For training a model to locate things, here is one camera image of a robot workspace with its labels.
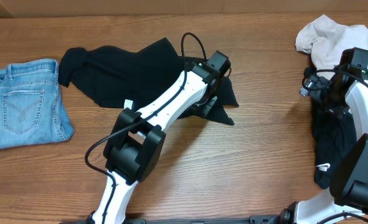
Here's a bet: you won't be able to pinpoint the black t-shirt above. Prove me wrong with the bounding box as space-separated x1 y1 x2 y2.
57 37 240 126

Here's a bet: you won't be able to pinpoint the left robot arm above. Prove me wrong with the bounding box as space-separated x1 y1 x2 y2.
85 51 231 223

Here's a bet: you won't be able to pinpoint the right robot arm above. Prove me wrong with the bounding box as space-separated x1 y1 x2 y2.
271 47 368 223

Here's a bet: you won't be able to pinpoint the black Nike garment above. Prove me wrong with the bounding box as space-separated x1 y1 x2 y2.
312 100 357 189

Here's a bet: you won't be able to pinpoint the beige crumpled garment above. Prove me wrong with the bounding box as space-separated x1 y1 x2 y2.
295 15 368 70

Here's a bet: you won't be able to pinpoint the folded light blue jeans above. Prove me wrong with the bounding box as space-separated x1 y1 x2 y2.
0 58 74 149

